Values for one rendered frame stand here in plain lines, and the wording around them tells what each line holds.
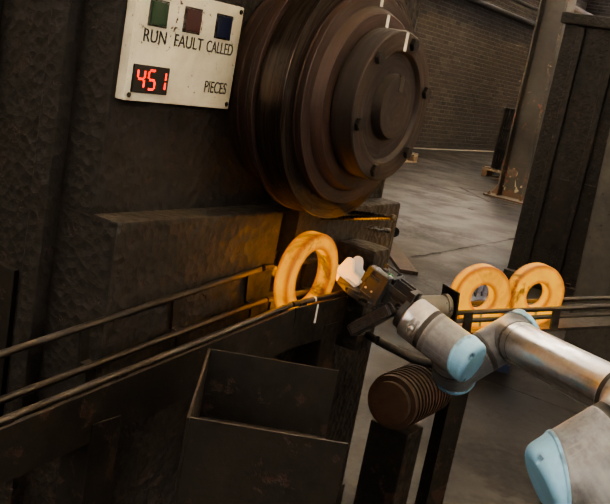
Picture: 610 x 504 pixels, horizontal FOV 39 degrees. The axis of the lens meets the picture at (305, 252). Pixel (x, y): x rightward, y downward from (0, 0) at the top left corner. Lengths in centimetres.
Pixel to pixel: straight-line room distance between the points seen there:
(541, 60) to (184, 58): 923
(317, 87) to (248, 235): 33
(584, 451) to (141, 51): 89
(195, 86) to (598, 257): 312
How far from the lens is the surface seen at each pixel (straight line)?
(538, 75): 1057
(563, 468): 130
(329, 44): 155
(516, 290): 214
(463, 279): 205
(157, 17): 142
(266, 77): 153
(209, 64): 154
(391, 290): 178
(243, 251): 167
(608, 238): 435
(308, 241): 169
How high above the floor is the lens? 117
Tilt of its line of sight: 12 degrees down
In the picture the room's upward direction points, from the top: 11 degrees clockwise
